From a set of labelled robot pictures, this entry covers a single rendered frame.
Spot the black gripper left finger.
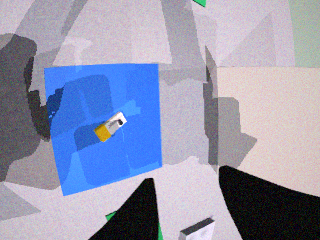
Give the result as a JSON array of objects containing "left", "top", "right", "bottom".
[{"left": 88, "top": 177, "right": 160, "bottom": 240}]

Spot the grey rectangular block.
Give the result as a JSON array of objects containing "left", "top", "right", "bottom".
[{"left": 179, "top": 217, "right": 215, "bottom": 240}]

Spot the blue flat square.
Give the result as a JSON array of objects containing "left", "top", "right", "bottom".
[{"left": 44, "top": 64, "right": 161, "bottom": 196}]

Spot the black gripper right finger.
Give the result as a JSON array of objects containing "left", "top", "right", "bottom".
[{"left": 219, "top": 165, "right": 320, "bottom": 240}]

